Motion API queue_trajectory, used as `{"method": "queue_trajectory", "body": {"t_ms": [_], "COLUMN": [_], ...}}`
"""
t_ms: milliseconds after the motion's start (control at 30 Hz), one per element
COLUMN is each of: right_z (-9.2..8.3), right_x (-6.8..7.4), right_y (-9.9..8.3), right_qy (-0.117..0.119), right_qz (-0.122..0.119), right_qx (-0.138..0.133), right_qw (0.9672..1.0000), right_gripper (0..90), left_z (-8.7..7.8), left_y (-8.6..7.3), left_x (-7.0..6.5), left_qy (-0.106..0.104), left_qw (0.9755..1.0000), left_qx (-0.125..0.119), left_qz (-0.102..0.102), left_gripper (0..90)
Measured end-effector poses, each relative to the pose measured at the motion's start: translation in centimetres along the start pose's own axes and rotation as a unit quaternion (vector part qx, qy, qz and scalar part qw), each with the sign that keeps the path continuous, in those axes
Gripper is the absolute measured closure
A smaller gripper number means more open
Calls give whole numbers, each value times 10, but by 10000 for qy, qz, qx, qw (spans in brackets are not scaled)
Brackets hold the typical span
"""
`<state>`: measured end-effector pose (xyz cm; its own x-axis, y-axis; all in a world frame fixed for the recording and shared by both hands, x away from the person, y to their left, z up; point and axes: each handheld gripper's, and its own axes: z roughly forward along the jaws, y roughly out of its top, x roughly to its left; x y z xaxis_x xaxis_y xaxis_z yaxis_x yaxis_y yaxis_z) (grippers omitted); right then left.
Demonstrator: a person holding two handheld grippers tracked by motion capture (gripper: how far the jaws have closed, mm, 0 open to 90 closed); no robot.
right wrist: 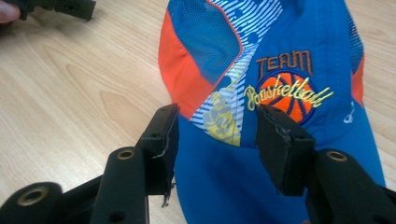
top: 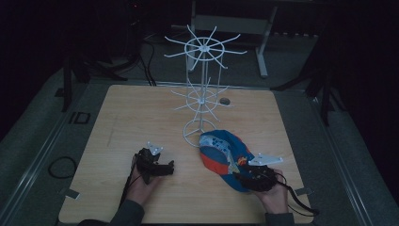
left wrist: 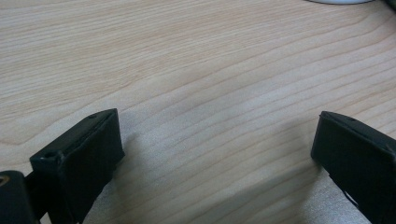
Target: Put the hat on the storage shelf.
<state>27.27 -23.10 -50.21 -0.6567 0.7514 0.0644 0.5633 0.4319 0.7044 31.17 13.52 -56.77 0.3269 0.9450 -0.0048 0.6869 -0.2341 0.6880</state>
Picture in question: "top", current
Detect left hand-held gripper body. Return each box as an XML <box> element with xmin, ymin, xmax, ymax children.
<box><xmin>135</xmin><ymin>141</ymin><xmax>164</xmax><ymax>186</ymax></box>

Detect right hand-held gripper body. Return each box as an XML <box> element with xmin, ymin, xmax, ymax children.
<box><xmin>247</xmin><ymin>153</ymin><xmax>284</xmax><ymax>193</ymax></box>

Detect blue and orange cap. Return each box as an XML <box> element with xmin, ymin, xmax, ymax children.
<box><xmin>199</xmin><ymin>129</ymin><xmax>257</xmax><ymax>193</ymax></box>

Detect person's right hand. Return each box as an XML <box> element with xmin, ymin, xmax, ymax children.
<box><xmin>254</xmin><ymin>169</ymin><xmax>290</xmax><ymax>215</ymax></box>

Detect person's left hand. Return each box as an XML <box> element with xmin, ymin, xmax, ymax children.
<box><xmin>126</xmin><ymin>170</ymin><xmax>164</xmax><ymax>207</ymax></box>

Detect black tripod stand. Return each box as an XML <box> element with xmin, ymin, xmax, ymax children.
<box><xmin>271</xmin><ymin>59</ymin><xmax>346</xmax><ymax>127</ymax></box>
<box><xmin>60</xmin><ymin>53</ymin><xmax>130</xmax><ymax>113</ymax></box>

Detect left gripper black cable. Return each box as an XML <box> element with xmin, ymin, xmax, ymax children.
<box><xmin>119</xmin><ymin>153</ymin><xmax>139</xmax><ymax>208</ymax></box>

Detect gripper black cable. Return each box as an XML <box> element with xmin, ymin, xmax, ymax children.
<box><xmin>119</xmin><ymin>153</ymin><xmax>139</xmax><ymax>208</ymax></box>
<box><xmin>275</xmin><ymin>170</ymin><xmax>320</xmax><ymax>218</ymax></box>

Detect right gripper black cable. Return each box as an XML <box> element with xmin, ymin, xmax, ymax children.
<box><xmin>275</xmin><ymin>170</ymin><xmax>320</xmax><ymax>218</ymax></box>

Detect grey table corner bracket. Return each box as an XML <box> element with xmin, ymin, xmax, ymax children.
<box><xmin>295</xmin><ymin>186</ymin><xmax>313</xmax><ymax>198</ymax></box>
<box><xmin>65</xmin><ymin>187</ymin><xmax>81</xmax><ymax>201</ymax></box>

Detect metal floor rail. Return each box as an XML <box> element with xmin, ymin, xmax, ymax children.
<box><xmin>0</xmin><ymin>82</ymin><xmax>90</xmax><ymax>222</ymax></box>
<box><xmin>305</xmin><ymin>92</ymin><xmax>375</xmax><ymax>226</ymax></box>

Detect black floor cables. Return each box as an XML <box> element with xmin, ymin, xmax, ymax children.
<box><xmin>136</xmin><ymin>40</ymin><xmax>158</xmax><ymax>88</ymax></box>

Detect black cable loop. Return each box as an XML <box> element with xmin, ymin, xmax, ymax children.
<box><xmin>47</xmin><ymin>155</ymin><xmax>78</xmax><ymax>180</ymax></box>

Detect white wire rack stand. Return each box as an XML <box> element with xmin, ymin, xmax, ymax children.
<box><xmin>163</xmin><ymin>24</ymin><xmax>248</xmax><ymax>149</ymax></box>

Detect white metal desk frame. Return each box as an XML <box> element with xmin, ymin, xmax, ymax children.
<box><xmin>187</xmin><ymin>0</ymin><xmax>318</xmax><ymax>79</ymax></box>

